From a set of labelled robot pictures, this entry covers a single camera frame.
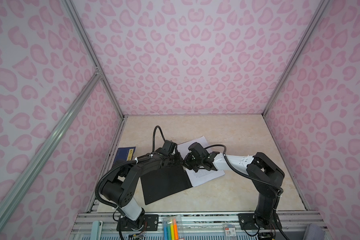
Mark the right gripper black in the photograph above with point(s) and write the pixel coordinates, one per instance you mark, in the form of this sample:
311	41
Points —
186	162

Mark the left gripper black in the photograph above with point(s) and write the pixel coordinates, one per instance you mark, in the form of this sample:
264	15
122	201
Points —
179	159

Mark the orange and black folder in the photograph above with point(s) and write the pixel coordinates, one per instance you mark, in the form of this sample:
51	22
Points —
161	183

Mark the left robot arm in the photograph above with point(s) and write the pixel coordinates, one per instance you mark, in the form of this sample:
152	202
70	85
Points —
117	188

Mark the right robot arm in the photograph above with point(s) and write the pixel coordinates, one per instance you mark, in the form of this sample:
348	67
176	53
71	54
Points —
266	176

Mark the blue paperback book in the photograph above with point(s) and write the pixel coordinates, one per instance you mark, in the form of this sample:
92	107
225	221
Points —
124	154

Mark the box of coloured markers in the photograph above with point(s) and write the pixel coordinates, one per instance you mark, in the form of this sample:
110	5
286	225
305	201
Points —
173	228

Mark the small red white label box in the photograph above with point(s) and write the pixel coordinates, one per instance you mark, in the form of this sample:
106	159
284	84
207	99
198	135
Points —
230	232

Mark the grey cloth at corner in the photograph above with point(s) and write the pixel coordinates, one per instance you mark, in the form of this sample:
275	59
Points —
314	232

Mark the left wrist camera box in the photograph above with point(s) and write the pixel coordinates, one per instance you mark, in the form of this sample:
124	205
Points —
168	148

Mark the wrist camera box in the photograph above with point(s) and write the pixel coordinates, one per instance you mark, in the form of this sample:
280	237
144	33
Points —
168	148
198	151

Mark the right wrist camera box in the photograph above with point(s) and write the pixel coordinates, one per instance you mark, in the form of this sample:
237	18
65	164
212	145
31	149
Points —
198	151

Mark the light green tool handle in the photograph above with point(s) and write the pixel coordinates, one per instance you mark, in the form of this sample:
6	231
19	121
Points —
96	230

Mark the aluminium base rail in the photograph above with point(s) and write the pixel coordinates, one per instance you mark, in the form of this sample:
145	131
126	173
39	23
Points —
207	225

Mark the aluminium frame corner post left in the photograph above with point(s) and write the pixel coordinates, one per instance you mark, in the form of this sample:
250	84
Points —
79	26

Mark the aluminium frame corner post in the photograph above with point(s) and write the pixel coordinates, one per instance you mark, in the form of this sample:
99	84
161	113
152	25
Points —
310	29
79	26

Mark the aluminium diagonal frame bar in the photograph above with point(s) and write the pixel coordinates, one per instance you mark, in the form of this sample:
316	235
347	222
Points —
21	186

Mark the aluminium frame corner post right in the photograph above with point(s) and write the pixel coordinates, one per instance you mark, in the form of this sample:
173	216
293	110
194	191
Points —
310	29

